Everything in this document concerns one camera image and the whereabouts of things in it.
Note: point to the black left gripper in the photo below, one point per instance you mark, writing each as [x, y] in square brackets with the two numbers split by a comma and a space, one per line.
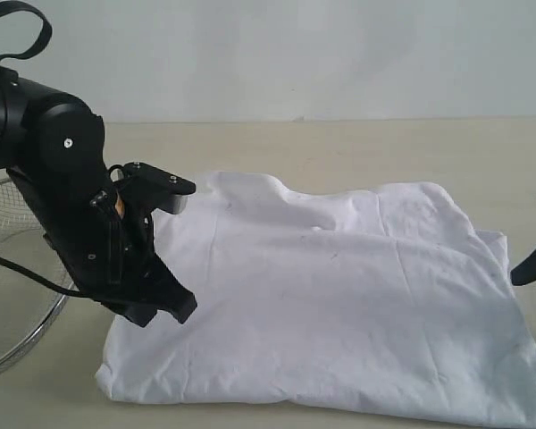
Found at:
[112, 260]

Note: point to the white t-shirt with red logo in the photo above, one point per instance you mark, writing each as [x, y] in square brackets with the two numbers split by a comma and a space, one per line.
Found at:
[385, 301]

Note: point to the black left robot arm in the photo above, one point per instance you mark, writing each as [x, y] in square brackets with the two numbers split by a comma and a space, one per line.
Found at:
[50, 143]

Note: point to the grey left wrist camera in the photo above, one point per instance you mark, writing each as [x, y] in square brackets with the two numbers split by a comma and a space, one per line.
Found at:
[149, 188]

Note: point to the round wire mesh basket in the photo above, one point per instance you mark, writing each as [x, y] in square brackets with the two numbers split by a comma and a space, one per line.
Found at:
[27, 308]

